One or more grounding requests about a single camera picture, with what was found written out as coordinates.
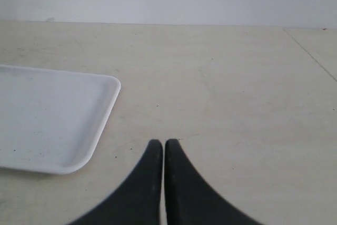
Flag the white rectangular plastic tray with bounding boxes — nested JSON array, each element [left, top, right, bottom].
[[1, 65, 121, 174]]

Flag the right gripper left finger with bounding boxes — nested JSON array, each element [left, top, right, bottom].
[[71, 140, 163, 224]]

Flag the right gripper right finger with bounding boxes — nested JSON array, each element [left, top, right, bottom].
[[164, 139, 260, 224]]

